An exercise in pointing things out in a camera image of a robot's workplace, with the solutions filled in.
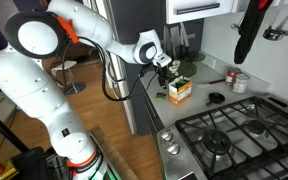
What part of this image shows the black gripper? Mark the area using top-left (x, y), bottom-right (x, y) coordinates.
top-left (155, 66), bottom-right (168, 88)

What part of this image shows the green tea sachet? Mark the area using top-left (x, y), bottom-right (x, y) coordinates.
top-left (155, 92), bottom-right (166, 100)

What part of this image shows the orange tea sachet box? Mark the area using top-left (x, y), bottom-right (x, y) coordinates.
top-left (168, 76), bottom-right (192, 105)

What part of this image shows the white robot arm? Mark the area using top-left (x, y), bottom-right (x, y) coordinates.
top-left (0, 0), bottom-right (171, 180)

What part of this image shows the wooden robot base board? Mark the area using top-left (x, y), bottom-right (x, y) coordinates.
top-left (90, 126), bottom-right (139, 180)

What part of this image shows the large green glass cake stand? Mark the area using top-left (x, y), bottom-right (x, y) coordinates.
top-left (168, 60), bottom-right (197, 78)

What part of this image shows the small green glass cake stand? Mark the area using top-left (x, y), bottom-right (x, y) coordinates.
top-left (182, 53), bottom-right (205, 62)

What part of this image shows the stainless steel refrigerator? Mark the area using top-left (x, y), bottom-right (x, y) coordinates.
top-left (82, 0), bottom-right (137, 135)

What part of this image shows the small black cast iron pan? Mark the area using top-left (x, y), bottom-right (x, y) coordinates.
top-left (207, 92), bottom-right (225, 106)

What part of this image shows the white upper cabinet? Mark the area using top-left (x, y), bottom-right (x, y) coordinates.
top-left (166, 0), bottom-right (250, 24)

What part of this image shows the left stove control knob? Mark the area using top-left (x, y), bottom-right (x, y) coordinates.
top-left (161, 131), bottom-right (173, 141)

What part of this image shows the stove control knob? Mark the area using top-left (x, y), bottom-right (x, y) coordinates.
top-left (167, 143), bottom-right (180, 155)
top-left (161, 131), bottom-right (173, 141)

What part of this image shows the red label tin can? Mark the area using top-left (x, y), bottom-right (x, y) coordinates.
top-left (225, 67), bottom-right (241, 86)

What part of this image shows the right stove control knob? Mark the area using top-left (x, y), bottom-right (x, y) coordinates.
top-left (167, 143), bottom-right (180, 155)

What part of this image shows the white label tin can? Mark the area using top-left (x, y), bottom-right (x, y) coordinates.
top-left (232, 73), bottom-right (250, 94)

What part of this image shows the white bar stool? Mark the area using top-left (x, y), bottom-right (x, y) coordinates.
top-left (51, 61), bottom-right (86, 95)

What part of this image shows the black oven mitt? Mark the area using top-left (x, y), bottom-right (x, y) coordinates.
top-left (234, 0), bottom-right (273, 64)

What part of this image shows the hanging steel ladle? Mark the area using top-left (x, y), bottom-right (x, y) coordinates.
top-left (263, 0), bottom-right (288, 41)

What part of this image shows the stainless steel gas stove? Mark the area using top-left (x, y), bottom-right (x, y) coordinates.
top-left (157, 96), bottom-right (288, 180)

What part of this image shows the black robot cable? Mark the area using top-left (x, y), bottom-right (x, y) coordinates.
top-left (60, 35), bottom-right (160, 102)

